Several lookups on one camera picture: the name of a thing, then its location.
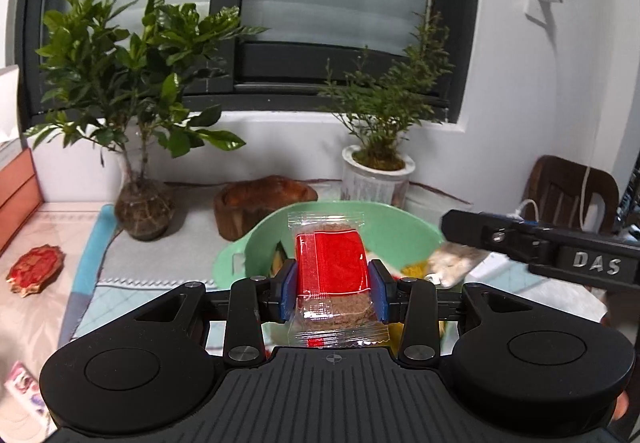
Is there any red clear cake packet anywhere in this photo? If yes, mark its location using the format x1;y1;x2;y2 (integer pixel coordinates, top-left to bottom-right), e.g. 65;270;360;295
288;211;390;349

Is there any white nougat packet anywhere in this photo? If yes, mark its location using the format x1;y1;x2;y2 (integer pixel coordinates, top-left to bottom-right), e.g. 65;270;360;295
425;243;489;289

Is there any yellow chip bag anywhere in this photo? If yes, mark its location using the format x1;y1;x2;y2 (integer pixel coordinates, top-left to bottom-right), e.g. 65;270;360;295
400;259;433;279

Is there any person right hand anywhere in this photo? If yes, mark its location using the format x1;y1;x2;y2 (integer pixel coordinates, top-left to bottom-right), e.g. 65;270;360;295
612;392;629;421

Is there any dark wooden chair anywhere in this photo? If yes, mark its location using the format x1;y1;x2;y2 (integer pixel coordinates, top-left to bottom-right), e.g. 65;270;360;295
523;155;618;234

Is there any green plastic bowl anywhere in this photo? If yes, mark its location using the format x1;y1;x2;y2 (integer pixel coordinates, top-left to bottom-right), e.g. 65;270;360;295
212;200;446;354

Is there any brown wooden tray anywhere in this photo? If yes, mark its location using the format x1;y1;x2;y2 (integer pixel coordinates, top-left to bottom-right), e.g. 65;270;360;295
214;175;318;241

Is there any patterned tablecloth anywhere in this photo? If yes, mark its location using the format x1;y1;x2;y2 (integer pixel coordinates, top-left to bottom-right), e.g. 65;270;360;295
54;172;609;364

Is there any small plant in white pot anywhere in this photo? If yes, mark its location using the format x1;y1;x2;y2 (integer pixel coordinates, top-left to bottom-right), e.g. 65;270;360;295
320;0;454;208

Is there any red gold foil packet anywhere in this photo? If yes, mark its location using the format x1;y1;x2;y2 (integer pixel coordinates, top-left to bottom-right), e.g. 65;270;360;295
6;245;65;298

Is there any leafy plant in glass vase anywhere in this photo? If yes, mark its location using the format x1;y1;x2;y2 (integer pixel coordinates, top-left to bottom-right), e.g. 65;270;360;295
26;0;262;241

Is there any orange drawer box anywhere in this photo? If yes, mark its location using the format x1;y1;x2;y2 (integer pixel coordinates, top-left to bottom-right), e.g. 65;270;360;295
0;148;43;252

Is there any white open box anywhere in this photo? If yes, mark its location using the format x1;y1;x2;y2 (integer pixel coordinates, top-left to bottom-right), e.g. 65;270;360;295
0;65;20;145

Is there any white charger cable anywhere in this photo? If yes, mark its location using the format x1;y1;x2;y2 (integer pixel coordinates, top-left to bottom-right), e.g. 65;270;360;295
514;21;601;234

